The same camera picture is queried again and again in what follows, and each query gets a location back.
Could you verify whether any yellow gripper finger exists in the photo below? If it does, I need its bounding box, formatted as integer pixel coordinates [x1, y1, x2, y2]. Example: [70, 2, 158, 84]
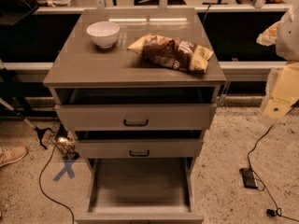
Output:
[260, 62, 299, 124]

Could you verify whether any brown chip bag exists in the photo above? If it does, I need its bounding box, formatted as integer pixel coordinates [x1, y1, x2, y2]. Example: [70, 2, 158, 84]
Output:
[128, 35, 214, 72]

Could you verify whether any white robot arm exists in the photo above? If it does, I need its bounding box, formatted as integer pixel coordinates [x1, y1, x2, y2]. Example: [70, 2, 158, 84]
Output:
[256, 5, 299, 120]

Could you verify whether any grey drawer cabinet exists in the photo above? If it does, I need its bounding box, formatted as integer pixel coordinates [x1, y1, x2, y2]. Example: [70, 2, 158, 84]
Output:
[42, 7, 227, 224]

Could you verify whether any bottom drawer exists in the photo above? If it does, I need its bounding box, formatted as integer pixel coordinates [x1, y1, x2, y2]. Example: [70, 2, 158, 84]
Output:
[75, 158, 204, 224]

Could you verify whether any drawer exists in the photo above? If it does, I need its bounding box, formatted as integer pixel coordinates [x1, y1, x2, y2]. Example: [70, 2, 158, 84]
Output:
[54, 87, 218, 132]
[75, 158, 204, 224]
[75, 130, 203, 158]

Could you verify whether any middle drawer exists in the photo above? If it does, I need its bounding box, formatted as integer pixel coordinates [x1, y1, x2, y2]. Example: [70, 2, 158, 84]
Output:
[75, 130, 203, 158]

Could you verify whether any top drawer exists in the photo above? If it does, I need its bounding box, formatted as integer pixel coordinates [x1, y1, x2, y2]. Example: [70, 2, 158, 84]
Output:
[54, 87, 218, 132]

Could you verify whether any black power adapter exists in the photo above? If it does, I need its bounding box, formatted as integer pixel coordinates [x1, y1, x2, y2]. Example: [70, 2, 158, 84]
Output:
[239, 168, 258, 189]

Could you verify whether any white ceramic bowl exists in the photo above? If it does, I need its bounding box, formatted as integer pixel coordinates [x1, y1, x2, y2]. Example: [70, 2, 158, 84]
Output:
[86, 21, 121, 49]

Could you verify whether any blue tape cross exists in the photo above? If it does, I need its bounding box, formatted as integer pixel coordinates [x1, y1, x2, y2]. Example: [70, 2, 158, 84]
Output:
[53, 160, 75, 181]

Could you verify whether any tan shoe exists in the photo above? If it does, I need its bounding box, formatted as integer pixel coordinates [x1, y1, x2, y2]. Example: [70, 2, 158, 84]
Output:
[0, 147, 28, 167]

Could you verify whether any black floor cable right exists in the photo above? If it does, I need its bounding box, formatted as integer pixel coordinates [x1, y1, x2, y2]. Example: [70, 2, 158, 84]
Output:
[246, 105, 299, 223]

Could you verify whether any black floor cable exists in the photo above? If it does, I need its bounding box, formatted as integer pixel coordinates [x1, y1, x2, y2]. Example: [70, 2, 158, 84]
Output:
[38, 143, 76, 224]
[246, 105, 299, 223]

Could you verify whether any wire basket with object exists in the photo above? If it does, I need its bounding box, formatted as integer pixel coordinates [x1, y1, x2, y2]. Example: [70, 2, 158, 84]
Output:
[47, 123, 78, 160]

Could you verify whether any black floor cable left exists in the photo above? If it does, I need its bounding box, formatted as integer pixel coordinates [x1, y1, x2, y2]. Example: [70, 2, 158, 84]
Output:
[38, 143, 76, 224]

